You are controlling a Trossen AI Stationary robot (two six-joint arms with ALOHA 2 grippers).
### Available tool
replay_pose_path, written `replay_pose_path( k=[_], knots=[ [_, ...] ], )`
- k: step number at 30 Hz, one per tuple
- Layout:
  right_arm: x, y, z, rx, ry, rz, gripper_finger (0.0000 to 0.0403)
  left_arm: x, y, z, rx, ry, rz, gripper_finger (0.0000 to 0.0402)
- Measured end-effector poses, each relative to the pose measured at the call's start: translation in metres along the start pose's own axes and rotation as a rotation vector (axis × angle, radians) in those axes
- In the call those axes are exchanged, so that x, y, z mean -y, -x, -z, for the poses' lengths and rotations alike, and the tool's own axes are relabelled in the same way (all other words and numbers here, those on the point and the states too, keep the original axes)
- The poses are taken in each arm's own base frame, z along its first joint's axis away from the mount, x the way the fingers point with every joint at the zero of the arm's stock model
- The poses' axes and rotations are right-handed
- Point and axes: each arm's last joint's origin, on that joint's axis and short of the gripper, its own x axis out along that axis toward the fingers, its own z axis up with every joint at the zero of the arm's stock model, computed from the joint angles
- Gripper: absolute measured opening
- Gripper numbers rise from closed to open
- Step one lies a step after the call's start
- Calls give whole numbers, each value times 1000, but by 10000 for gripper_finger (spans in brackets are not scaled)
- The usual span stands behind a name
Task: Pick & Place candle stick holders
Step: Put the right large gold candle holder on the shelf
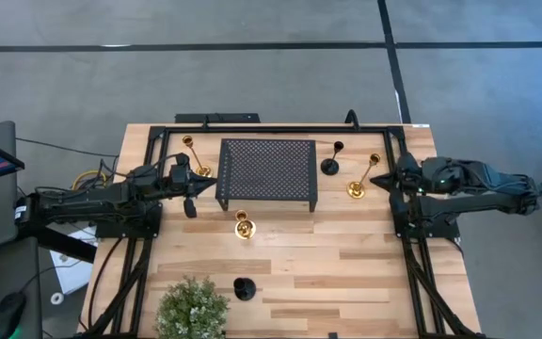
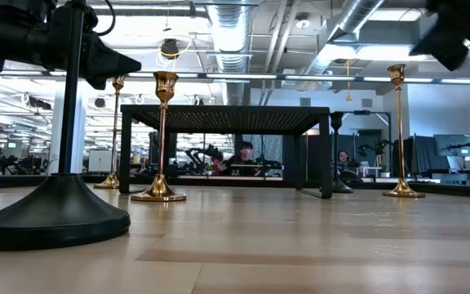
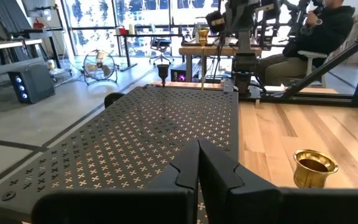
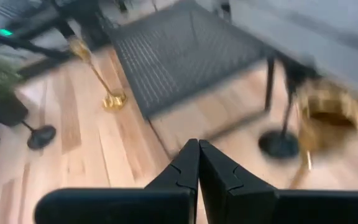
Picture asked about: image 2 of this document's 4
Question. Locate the person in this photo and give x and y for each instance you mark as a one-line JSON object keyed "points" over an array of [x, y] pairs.
{"points": [[344, 158], [243, 161]]}

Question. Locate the black perforated metal riser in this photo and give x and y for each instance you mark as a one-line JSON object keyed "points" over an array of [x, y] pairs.
{"points": [[227, 118]]}

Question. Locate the black candle holder base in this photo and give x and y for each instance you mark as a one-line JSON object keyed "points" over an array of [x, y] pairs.
{"points": [[55, 212]]}

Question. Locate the black candlestick holder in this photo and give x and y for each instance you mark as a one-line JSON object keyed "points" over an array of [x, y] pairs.
{"points": [[343, 187]]}

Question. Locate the black ceiling device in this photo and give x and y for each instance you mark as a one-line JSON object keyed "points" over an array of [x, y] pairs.
{"points": [[169, 49]]}

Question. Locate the short gold candlestick holder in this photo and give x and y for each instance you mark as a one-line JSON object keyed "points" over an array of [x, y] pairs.
{"points": [[159, 190]]}

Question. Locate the white cabinet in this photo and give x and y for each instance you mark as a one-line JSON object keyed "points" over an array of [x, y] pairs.
{"points": [[99, 161]]}

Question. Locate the grey background monitor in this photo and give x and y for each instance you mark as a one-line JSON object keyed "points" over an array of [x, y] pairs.
{"points": [[449, 143]]}

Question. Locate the tall gold candlestick holder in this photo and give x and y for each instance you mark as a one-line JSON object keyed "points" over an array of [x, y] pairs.
{"points": [[403, 190], [115, 122]]}

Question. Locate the silver ventilation duct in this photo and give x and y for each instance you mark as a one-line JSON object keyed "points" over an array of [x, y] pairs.
{"points": [[231, 41], [349, 20]]}

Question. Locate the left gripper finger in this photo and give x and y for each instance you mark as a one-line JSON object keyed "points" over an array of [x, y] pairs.
{"points": [[110, 57], [98, 79]]}

